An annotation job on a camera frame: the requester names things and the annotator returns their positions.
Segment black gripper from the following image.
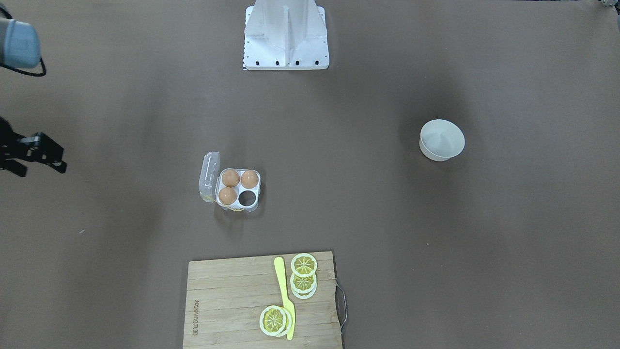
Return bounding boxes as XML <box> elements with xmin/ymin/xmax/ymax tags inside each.
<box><xmin>0</xmin><ymin>118</ymin><xmax>68</xmax><ymax>177</ymax></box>

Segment brown egg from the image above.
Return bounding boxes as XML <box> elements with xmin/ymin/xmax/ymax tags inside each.
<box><xmin>220</xmin><ymin>169</ymin><xmax>241</xmax><ymax>188</ymax></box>
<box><xmin>218</xmin><ymin>186</ymin><xmax>238</xmax><ymax>206</ymax></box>
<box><xmin>241</xmin><ymin>170</ymin><xmax>260</xmax><ymax>189</ymax></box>

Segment white bowl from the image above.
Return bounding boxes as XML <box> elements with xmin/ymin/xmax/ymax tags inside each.
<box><xmin>419</xmin><ymin>119</ymin><xmax>465</xmax><ymax>162</ymax></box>

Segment wooden cutting board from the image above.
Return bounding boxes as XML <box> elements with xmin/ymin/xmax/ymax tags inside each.
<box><xmin>183</xmin><ymin>251</ymin><xmax>343</xmax><ymax>349</ymax></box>

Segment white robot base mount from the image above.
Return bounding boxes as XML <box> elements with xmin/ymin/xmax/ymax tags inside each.
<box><xmin>242</xmin><ymin>0</ymin><xmax>330</xmax><ymax>71</ymax></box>

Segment yellow lemon slice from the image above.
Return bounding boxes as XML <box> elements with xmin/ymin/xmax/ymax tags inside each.
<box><xmin>259</xmin><ymin>305</ymin><xmax>293</xmax><ymax>337</ymax></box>
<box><xmin>292</xmin><ymin>287</ymin><xmax>317</xmax><ymax>300</ymax></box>
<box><xmin>290</xmin><ymin>273</ymin><xmax>317</xmax><ymax>292</ymax></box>
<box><xmin>290</xmin><ymin>253</ymin><xmax>318</xmax><ymax>277</ymax></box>

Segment clear plastic egg box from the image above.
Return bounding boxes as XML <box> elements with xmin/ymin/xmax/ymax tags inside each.
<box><xmin>199</xmin><ymin>152</ymin><xmax>262</xmax><ymax>212</ymax></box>

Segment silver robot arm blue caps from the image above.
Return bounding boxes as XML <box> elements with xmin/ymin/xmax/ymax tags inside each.
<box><xmin>0</xmin><ymin>6</ymin><xmax>68</xmax><ymax>177</ymax></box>

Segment yellow plastic knife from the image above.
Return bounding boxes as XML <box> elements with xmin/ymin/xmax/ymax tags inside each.
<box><xmin>273</xmin><ymin>256</ymin><xmax>296</xmax><ymax>341</ymax></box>

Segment brown egg in box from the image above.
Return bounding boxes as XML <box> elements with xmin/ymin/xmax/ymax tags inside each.
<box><xmin>220</xmin><ymin>169</ymin><xmax>241</xmax><ymax>188</ymax></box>
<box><xmin>241</xmin><ymin>170</ymin><xmax>260</xmax><ymax>189</ymax></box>

